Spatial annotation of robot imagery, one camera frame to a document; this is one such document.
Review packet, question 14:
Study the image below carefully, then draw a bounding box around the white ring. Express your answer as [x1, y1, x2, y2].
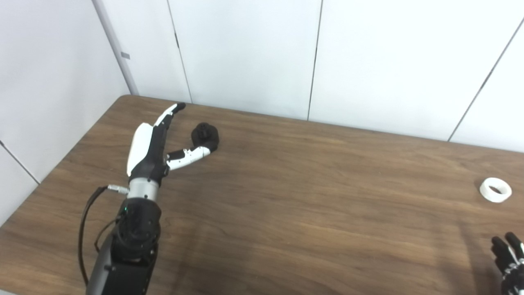
[479, 177, 513, 203]

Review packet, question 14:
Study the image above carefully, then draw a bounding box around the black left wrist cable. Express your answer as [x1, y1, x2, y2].
[78, 184, 130, 287]

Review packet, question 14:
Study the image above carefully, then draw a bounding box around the round black part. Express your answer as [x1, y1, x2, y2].
[191, 122, 220, 153]

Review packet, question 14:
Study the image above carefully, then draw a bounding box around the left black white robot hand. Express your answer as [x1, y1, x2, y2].
[126, 102, 214, 190]

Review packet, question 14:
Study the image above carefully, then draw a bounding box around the grey wall corner strip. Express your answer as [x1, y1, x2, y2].
[91, 0, 140, 95]

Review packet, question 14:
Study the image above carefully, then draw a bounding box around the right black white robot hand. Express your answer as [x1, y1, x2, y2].
[491, 232, 524, 295]

